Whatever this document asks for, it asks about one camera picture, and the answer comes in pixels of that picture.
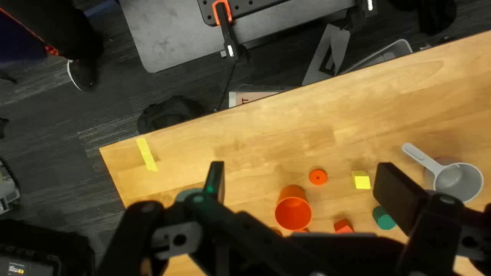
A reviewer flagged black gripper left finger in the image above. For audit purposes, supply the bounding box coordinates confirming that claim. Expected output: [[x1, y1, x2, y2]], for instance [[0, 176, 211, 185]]
[[97, 159, 289, 276]]

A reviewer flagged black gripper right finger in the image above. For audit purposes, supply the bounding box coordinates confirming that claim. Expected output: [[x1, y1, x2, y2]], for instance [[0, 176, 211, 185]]
[[373, 161, 491, 276]]

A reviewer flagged green cylinder block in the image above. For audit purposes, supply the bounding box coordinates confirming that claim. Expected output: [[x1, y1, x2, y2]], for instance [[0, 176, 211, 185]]
[[372, 205, 398, 231]]

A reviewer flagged yellow cube block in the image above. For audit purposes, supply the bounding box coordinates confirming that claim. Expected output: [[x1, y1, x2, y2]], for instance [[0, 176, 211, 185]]
[[352, 170, 373, 191]]

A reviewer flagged red block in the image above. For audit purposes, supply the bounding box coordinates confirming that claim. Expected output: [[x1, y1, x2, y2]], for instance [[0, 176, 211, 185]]
[[334, 217, 357, 234]]

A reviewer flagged grey measuring cup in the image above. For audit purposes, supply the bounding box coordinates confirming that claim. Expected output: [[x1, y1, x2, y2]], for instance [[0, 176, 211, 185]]
[[401, 141, 485, 202]]

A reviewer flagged orange plastic cup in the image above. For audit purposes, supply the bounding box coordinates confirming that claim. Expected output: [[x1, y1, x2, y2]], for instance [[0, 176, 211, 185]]
[[274, 184, 315, 231]]

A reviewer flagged yellow tape strip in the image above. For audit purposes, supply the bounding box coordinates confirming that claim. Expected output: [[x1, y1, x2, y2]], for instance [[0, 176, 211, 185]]
[[136, 136, 160, 173]]

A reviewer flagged black equipment case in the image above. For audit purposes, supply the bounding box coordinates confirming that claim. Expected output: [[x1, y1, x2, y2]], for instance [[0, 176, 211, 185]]
[[0, 219, 97, 276]]

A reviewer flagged black round bag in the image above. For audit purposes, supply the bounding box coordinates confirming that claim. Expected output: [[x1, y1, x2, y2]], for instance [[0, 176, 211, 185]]
[[137, 95, 209, 135]]

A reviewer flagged clear plastic tray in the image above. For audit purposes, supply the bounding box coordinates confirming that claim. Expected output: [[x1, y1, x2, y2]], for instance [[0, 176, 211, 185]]
[[352, 37, 415, 73]]

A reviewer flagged white paper sheet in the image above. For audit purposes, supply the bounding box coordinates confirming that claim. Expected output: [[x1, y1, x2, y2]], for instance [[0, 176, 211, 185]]
[[228, 89, 281, 109]]

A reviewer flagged grey marker sheet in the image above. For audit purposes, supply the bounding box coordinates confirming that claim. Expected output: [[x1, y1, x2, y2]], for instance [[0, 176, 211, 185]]
[[301, 23, 354, 86]]

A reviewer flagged grey plastic box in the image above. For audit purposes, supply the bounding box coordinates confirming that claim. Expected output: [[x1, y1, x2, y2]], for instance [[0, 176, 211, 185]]
[[0, 159, 24, 216]]

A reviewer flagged black shoe white sole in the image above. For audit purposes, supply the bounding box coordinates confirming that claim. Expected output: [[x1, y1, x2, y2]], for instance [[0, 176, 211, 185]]
[[67, 43, 106, 93]]

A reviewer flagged dark grey cart top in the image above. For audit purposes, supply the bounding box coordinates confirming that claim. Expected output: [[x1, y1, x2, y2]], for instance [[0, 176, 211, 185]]
[[120, 0, 360, 73]]

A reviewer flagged black clamp with orange hook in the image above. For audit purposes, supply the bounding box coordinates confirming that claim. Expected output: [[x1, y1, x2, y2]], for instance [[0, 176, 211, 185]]
[[211, 0, 243, 61]]

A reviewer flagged black perforated plate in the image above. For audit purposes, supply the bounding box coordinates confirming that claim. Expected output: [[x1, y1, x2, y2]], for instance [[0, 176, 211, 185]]
[[197, 0, 289, 27]]

